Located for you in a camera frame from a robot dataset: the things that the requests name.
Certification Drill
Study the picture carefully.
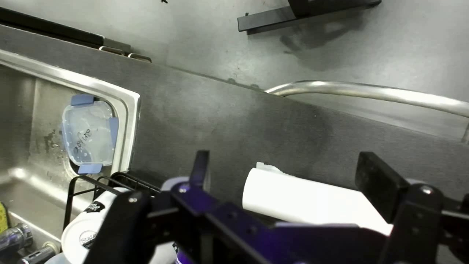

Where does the purple cup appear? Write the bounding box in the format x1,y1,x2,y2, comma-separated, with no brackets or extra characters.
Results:
173,247,197,264

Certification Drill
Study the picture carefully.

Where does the yellow sponge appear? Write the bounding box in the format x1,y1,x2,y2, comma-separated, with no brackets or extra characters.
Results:
0,201,11,236

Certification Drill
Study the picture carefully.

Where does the curved chrome metal bar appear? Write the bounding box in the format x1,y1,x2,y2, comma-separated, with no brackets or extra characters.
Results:
264,79,469,144

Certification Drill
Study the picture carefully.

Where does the metal lower cabinet handle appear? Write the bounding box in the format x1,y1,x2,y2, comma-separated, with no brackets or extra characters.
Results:
99,37,154,63

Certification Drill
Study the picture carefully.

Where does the white mug black print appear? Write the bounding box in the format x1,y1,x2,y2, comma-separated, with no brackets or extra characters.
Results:
61,187,129,264

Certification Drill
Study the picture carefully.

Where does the white paper towel roll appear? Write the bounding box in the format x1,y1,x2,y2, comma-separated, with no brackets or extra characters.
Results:
241,160,396,238

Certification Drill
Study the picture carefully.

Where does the chrome sink faucet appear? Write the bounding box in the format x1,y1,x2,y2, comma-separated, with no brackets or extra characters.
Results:
0,222,64,264

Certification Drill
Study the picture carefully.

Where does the stainless steel sink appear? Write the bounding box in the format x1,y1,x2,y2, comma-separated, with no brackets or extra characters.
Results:
0,49,143,264

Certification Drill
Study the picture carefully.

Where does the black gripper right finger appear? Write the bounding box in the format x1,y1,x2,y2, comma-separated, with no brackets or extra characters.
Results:
355,151,469,264

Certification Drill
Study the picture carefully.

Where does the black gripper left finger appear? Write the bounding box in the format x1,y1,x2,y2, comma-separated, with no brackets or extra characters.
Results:
86,150,305,264

